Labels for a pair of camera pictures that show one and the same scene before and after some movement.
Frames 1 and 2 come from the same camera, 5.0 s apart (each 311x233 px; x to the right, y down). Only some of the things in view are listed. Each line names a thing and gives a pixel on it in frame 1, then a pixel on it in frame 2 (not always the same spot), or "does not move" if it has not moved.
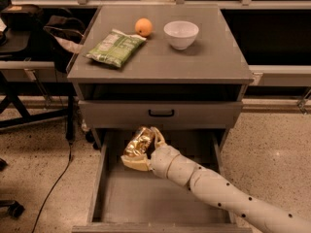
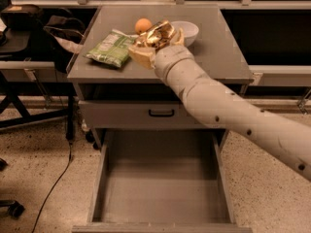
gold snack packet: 139,144 -> 158,37
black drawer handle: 160,115 does not move
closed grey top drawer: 159,114 does not move
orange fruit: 143,27 does not move
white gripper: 164,160 -> 169,59
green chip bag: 116,48 does not move
